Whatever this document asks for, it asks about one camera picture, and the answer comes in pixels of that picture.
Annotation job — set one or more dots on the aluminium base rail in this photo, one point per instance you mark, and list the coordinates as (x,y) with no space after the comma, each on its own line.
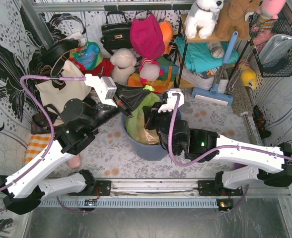
(159,193)

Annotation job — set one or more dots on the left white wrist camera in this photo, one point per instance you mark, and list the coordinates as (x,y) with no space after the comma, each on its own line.
(104,87)

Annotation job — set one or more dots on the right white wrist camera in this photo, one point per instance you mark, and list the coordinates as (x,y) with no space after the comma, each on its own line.
(169,99)

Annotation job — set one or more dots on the pink plush toy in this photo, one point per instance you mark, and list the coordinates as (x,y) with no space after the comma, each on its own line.
(268,12)

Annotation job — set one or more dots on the cream canvas tote bag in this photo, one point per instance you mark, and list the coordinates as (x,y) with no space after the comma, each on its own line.
(72,89)

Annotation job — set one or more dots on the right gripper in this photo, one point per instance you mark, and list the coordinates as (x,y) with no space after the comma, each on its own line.
(151,116)

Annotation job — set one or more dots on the black wire basket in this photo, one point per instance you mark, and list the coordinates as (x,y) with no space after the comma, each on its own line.
(260,36)

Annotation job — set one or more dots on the pink white plush doll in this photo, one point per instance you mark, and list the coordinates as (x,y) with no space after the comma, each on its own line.
(149,70)

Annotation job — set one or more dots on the blue trash bin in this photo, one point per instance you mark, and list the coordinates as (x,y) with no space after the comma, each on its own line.
(145,152)

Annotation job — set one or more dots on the brown teddy bear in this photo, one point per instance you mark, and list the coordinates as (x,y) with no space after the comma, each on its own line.
(232,15)

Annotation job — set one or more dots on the cream plush lamb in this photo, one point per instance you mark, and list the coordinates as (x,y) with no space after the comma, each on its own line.
(124,63)

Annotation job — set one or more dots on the magenta cloth bag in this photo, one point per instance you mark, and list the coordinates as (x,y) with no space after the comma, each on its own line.
(147,38)

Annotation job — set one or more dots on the black leather handbag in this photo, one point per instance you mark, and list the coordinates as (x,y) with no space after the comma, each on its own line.
(116,36)

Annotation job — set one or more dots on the bristle broom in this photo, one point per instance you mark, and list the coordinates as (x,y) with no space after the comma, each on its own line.
(242,106)

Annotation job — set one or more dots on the wooden shelf rack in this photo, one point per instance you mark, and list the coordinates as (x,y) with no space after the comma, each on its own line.
(181,31)

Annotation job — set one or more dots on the red cloth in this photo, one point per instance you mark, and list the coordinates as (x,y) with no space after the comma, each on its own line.
(103,69)

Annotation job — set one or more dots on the brown patterned bag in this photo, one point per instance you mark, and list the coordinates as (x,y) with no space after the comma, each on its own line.
(40,124)

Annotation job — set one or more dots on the rainbow striped bag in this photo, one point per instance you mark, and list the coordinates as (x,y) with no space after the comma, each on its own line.
(163,83)

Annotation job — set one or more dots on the yellow plush duck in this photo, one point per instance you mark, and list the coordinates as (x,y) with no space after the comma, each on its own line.
(248,75)

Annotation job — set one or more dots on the orange checkered towel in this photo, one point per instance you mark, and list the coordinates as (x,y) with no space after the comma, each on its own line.
(37,142)

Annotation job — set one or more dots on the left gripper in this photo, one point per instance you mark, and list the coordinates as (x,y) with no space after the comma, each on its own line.
(122,106)

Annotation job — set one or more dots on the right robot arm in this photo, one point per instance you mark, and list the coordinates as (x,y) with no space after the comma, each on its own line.
(187,146)

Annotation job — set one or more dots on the silver foil pouch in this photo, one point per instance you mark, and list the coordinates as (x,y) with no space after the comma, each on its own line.
(275,48)

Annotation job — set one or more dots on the teal folded cloth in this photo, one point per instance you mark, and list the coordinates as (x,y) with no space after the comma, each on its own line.
(198,56)

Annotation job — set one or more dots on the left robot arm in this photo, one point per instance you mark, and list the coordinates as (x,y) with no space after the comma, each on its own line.
(28,187)

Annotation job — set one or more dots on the green trash bag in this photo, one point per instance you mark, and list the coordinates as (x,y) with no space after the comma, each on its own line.
(135,125)

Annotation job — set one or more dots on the white plush dog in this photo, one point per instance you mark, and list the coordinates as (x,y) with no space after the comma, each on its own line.
(202,18)

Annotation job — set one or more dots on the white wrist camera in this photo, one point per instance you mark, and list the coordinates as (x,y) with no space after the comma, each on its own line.
(104,87)
(169,99)

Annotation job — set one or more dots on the colourful rainbow cloth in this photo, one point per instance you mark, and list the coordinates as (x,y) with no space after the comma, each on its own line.
(87,57)

